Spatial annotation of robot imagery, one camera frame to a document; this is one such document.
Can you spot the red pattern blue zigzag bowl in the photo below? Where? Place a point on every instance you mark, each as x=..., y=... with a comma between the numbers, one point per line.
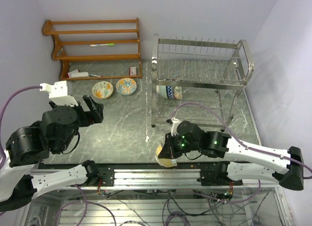
x=170, y=92

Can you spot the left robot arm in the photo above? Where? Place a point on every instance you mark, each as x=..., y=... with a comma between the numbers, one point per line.
x=27, y=146

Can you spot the small red white box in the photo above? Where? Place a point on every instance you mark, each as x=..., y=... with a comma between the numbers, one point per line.
x=133, y=71

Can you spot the white eraser case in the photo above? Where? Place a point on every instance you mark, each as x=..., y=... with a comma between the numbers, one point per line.
x=80, y=75

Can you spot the teal dotted grey bowl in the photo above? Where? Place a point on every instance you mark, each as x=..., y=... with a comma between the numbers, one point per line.
x=161, y=90

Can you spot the wooden shelf rack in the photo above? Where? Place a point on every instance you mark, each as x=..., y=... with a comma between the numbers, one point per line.
x=72, y=41

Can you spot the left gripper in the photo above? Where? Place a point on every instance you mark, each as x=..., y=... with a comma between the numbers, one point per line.
x=94, y=115

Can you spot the steel dish rack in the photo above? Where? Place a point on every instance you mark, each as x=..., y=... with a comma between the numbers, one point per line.
x=212, y=74

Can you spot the orange flower green bowl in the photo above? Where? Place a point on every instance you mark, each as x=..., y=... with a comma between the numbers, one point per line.
x=178, y=93

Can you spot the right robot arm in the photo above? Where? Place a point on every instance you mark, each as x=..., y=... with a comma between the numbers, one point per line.
x=239, y=160

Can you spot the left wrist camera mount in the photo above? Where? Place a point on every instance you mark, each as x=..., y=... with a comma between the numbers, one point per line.
x=60, y=93

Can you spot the orange leaf pattern bowl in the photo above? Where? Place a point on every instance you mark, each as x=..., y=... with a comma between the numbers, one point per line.
x=102, y=90

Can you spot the green capped marker pen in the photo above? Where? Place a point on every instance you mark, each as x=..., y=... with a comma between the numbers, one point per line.
x=100, y=45

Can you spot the aluminium rail frame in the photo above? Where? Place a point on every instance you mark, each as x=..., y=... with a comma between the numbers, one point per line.
x=147, y=195

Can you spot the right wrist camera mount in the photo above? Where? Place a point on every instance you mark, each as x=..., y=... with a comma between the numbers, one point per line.
x=174, y=122

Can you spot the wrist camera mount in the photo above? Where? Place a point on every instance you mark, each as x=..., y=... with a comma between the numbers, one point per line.
x=174, y=122
x=60, y=93

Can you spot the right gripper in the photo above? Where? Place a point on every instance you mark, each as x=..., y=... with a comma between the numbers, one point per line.
x=169, y=149

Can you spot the yellow sun blue bowl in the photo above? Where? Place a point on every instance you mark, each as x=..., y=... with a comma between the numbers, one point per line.
x=166, y=163

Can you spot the blue orange floral bowl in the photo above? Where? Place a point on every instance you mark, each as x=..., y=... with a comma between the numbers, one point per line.
x=126, y=86

